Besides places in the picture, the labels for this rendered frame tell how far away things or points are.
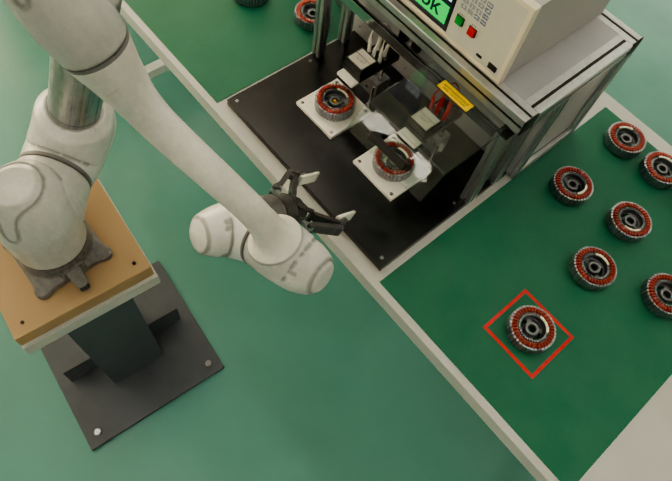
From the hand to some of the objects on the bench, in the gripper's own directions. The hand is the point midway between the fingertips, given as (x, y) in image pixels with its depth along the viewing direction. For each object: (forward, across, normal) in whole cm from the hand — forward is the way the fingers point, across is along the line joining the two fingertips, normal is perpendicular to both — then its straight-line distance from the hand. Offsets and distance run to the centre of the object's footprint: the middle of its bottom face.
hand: (331, 196), depth 143 cm
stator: (+32, -75, +7) cm, 82 cm away
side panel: (+58, +20, +23) cm, 66 cm away
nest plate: (+23, -24, +5) cm, 34 cm away
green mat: (+44, +52, +15) cm, 70 cm away
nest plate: (+23, 0, +5) cm, 23 cm away
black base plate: (+25, -12, +4) cm, 28 cm away
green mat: (+44, -76, +14) cm, 89 cm away
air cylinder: (+35, -24, +12) cm, 44 cm away
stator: (+55, +34, +22) cm, 68 cm away
